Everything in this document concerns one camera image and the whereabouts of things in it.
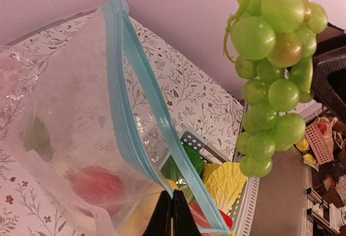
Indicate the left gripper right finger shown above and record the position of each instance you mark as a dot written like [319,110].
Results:
[183,223]

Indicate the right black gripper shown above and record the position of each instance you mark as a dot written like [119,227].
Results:
[328,80]

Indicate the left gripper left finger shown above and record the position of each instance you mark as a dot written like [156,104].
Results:
[160,221]

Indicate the red bell pepper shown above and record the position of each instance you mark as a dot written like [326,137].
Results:
[224,217]

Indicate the green bell pepper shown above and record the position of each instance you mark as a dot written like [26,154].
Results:
[195,159]

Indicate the green grapes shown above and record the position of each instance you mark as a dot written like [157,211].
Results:
[275,41]

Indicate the blue zipper clear bag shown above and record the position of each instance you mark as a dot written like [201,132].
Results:
[104,80]

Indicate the white radish with leaves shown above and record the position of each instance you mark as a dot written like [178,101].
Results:
[54,159]

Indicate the pink zipper clear bag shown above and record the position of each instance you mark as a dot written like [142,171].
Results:
[19,74]

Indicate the light blue plastic basket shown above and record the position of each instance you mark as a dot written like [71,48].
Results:
[207,152]

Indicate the pink perforated basket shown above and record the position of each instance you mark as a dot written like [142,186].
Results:
[319,137]

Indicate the napa cabbage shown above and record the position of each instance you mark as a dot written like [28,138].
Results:
[224,183]

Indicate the front aluminium rail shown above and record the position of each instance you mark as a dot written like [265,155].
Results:
[243,210]

